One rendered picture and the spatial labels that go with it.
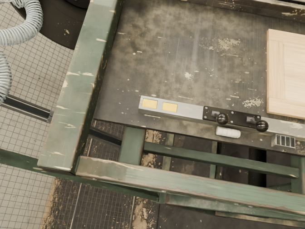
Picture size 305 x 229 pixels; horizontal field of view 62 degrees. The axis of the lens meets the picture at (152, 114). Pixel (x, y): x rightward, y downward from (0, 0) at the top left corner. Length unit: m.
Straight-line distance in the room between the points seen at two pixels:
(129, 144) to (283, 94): 0.60
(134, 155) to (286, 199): 0.50
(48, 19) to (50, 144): 0.72
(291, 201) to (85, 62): 0.79
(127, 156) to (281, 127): 0.54
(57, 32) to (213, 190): 0.99
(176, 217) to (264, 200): 1.98
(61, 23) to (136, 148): 0.76
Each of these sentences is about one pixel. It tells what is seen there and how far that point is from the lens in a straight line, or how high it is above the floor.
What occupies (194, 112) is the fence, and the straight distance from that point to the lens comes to 0.89.
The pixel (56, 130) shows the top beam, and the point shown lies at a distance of 0.82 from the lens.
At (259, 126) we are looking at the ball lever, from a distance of 0.82.
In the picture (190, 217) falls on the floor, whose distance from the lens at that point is 2.70.
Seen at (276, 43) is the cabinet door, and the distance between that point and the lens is 1.18.
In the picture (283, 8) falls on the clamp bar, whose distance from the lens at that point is 1.26.
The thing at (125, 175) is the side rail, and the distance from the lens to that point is 0.80.
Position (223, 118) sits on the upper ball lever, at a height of 1.51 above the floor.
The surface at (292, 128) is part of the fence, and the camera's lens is 1.00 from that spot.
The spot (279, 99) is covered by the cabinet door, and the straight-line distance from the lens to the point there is 1.05.
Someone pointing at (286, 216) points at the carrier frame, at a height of 0.79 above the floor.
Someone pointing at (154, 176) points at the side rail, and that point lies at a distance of 0.81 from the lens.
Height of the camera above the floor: 2.12
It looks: 37 degrees down
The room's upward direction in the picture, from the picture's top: 63 degrees counter-clockwise
